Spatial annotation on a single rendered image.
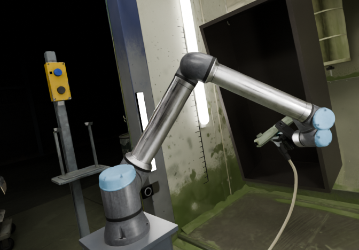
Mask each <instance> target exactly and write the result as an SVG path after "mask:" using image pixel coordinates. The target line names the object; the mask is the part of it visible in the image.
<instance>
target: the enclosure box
mask: <svg viewBox="0 0 359 250"><path fill-rule="evenodd" d="M227 21H229V22H230V23H229V24H230V25H228V24H227ZM199 28H200V32H201V35H202V39H203V42H204V46H205V49H206V53H207V54H208V55H210V56H213V57H215V58H217V61H218V63H219V64H222V65H224V66H226V67H229V68H231V69H233V70H236V71H238V72H240V73H242V74H245V75H247V76H249V77H251V78H254V79H256V80H258V81H260V82H263V83H265V84H267V85H269V86H272V87H274V88H276V89H278V90H281V91H283V92H285V93H287V94H290V95H292V96H295V97H297V98H299V99H301V100H304V101H306V102H308V103H311V104H314V105H316V106H318V107H321V108H323V107H325V108H328V109H330V110H331V111H332V106H331V100H330V95H329V89H328V86H327V80H326V74H325V69H324V63H323V57H322V52H321V46H320V43H319V37H318V31H317V26H316V20H315V15H314V9H313V4H312V0H255V1H253V2H251V3H249V4H247V5H244V6H242V7H240V8H238V9H236V10H233V11H231V12H229V13H227V14H225V15H222V16H220V17H218V18H216V19H214V20H211V21H209V22H207V23H205V24H203V25H201V26H199ZM216 88H217V92H218V96H219V98H220V102H221V106H222V109H223V113H224V117H225V120H226V123H227V126H228V130H229V134H230V137H231V141H232V145H233V149H234V151H235V155H236V158H237V162H238V166H239V169H240V173H241V176H242V179H243V181H248V182H255V183H262V184H270V185H277V186H284V187H288V188H294V182H295V178H294V171H293V168H292V166H291V165H290V163H289V162H288V161H286V159H285V158H284V156H283V155H282V154H281V153H280V151H279V150H278V148H277V147H276V145H275V144H274V142H273V141H268V142H267V143H265V144H264V145H263V146H261V147H257V145H256V144H255V143H254V140H255V139H257V135H258V134H259V133H261V134H263V133H264V132H266V131H267V130H268V129H270V128H271V127H273V126H274V125H275V124H276V123H277V122H278V121H279V120H282V119H283V118H284V117H286V115H284V114H281V113H279V112H276V111H274V110H272V109H270V108H267V107H265V106H263V105H261V104H258V103H256V102H254V101H252V100H249V99H247V98H245V97H243V96H240V95H238V94H236V93H234V92H231V91H229V90H227V89H224V88H222V87H219V86H218V85H216ZM330 131H331V133H332V140H331V142H330V144H329V145H328V146H324V147H303V148H294V149H293V150H287V153H288V154H289V156H290V157H291V161H292V163H293V164H294V166H295V168H296V172H297V176H298V187H297V189H303V190H311V191H317V192H325V193H331V191H332V188H333V186H334V184H335V181H336V179H337V177H338V174H339V172H340V169H341V167H342V159H341V154H340V149H339V143H338V137H337V132H336V128H335V123H334V124H333V126H332V127H331V128H330Z"/></svg>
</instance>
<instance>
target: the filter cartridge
mask: <svg viewBox="0 0 359 250"><path fill-rule="evenodd" d="M312 4H313V9H314V15H315V20H316V26H317V31H318V37H319V43H320V46H321V52H322V57H323V63H324V67H328V68H326V70H327V71H328V70H330V73H331V76H332V69H334V67H332V66H333V65H336V64H341V63H346V62H349V61H351V58H350V53H349V45H348V39H347V32H346V23H345V16H344V11H343V8H342V0H312Z"/></svg>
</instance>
